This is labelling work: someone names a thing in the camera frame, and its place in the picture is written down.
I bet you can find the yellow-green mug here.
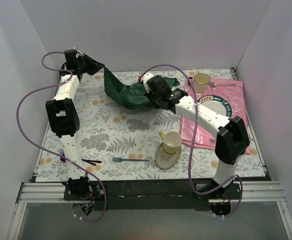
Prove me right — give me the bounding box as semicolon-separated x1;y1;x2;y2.
158;130;182;154

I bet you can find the speckled round coaster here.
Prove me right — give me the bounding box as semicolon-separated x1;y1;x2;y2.
154;143;182;170

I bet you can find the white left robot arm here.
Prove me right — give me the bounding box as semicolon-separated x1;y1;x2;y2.
45;49;105;180

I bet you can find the cream enamel mug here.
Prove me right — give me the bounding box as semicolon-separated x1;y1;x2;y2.
189;73;210;94

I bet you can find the silver spoon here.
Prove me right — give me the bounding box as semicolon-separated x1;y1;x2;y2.
208;82;237;88

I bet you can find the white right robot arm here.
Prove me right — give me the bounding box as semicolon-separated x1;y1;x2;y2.
139;73;250;199

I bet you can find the purple plastic fork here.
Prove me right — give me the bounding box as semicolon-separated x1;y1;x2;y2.
58;148;66;162

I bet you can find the purple metal spoon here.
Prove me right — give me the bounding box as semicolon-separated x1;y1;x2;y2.
82;159;102;165

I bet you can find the white plate green rim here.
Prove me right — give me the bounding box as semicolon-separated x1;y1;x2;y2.
198;95;233;117

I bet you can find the dark green cloth napkin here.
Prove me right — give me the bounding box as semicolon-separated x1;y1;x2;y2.
104;67;180;113

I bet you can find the pink satin placemat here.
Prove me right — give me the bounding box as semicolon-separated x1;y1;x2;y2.
180;77;251;155

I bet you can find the aluminium frame rail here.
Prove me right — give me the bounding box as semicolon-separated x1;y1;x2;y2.
7;179;292;240

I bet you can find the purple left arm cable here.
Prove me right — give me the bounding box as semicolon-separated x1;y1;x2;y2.
16;51;108;223

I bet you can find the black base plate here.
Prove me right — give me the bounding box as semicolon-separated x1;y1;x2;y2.
63;179;240;211

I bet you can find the blue plastic fork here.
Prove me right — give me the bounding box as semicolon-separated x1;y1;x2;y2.
112;157;149;163

